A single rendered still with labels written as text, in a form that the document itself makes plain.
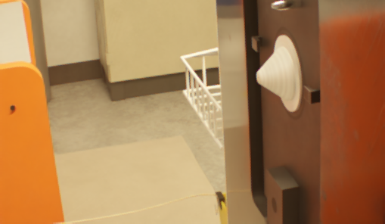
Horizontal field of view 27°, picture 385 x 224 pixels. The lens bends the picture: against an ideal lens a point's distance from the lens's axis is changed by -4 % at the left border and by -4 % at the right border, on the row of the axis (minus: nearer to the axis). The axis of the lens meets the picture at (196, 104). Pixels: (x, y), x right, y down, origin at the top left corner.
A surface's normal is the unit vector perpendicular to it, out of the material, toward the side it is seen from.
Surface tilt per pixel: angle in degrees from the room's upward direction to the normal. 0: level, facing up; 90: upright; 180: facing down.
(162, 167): 0
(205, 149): 0
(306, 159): 90
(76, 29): 90
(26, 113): 90
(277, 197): 90
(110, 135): 0
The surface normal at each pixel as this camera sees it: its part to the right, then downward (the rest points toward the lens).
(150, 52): 0.24, 0.35
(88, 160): -0.06, -0.93
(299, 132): -0.97, 0.15
